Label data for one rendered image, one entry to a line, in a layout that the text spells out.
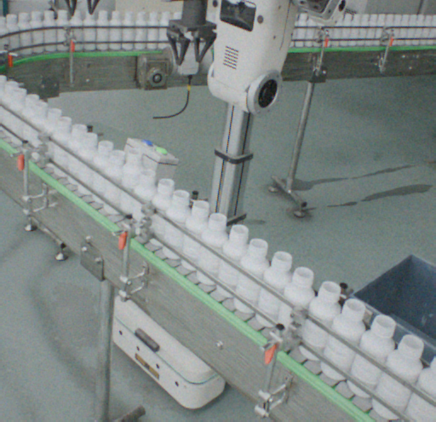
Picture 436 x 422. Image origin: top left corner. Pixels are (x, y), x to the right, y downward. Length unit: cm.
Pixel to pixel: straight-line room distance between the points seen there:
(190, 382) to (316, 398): 111
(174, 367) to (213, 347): 92
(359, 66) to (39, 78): 180
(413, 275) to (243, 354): 65
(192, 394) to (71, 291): 89
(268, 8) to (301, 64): 151
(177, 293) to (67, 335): 133
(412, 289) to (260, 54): 83
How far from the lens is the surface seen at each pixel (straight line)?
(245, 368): 135
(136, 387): 250
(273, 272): 122
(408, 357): 111
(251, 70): 193
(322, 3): 180
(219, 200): 220
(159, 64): 283
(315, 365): 125
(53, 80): 280
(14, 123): 191
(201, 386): 230
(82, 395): 247
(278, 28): 192
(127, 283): 147
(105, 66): 286
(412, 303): 184
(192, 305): 139
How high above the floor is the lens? 184
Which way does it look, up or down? 30 degrees down
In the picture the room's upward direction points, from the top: 9 degrees clockwise
